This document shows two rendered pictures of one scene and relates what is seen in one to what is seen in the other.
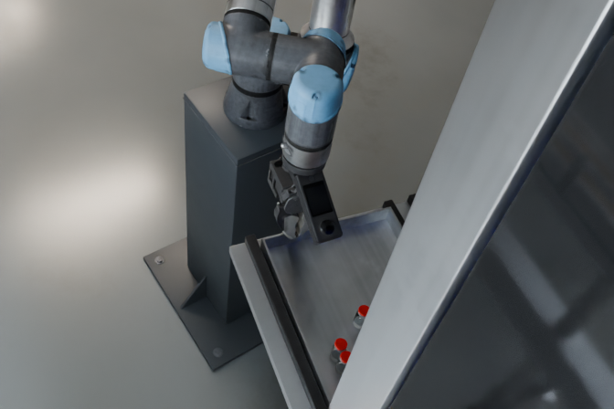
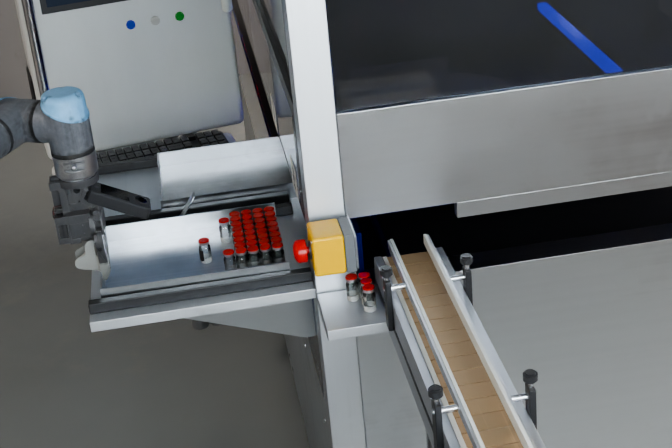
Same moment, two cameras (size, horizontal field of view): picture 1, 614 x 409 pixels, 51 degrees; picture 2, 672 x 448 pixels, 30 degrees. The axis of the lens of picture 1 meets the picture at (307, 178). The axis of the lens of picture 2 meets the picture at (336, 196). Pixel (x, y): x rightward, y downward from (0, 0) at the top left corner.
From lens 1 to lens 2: 1.76 m
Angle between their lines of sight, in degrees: 56
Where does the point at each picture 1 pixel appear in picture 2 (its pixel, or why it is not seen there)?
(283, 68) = (16, 126)
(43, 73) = not seen: outside the picture
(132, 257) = not seen: outside the picture
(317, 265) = (138, 277)
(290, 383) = (245, 296)
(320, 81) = (64, 91)
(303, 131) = (85, 133)
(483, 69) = not seen: outside the picture
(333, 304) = (182, 272)
